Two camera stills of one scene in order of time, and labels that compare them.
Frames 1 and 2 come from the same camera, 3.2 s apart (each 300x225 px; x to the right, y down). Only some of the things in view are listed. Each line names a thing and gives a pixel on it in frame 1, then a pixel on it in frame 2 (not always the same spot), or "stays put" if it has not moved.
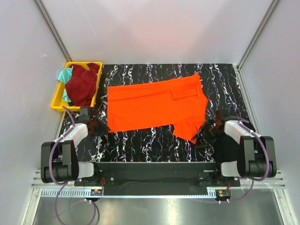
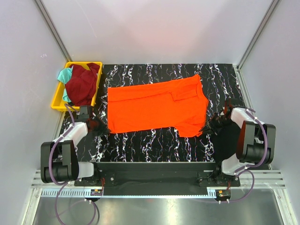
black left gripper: x=99 y=128 stays put
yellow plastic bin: x=59 y=103 stays put
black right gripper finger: x=204 y=145 to x=208 y=133
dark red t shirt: x=80 y=87 stays put
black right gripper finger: x=198 y=136 to x=204 y=128
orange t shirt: x=179 y=101 stays put
